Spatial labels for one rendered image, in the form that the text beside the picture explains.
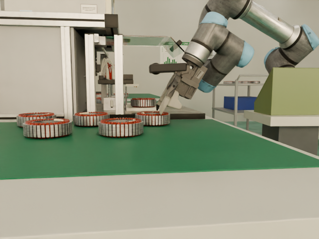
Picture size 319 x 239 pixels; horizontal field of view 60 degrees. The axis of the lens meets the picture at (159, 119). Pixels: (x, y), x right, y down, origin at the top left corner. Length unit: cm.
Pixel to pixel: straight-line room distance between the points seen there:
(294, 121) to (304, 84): 18
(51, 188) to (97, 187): 5
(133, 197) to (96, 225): 7
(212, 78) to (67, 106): 51
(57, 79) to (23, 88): 12
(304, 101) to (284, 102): 9
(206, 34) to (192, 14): 604
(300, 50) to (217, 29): 62
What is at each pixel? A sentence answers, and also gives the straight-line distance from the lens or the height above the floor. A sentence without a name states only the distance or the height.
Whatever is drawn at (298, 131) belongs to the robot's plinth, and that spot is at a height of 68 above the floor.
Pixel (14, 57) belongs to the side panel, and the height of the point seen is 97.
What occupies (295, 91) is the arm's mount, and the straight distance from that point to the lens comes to 132.
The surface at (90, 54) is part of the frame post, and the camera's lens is 101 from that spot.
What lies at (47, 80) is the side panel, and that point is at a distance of 103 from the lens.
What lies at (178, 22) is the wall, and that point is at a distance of 681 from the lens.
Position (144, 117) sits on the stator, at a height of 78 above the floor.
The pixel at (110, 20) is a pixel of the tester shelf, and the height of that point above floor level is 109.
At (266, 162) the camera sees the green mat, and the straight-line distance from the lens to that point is 48.
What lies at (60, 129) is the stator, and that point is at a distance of 69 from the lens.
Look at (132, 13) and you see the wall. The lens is 673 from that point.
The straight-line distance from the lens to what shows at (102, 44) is 111.
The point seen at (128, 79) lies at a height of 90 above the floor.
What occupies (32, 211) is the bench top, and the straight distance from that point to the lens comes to 31.
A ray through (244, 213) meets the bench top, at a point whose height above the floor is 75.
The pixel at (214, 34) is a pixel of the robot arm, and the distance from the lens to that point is 89.
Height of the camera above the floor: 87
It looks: 7 degrees down
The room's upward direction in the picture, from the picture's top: straight up
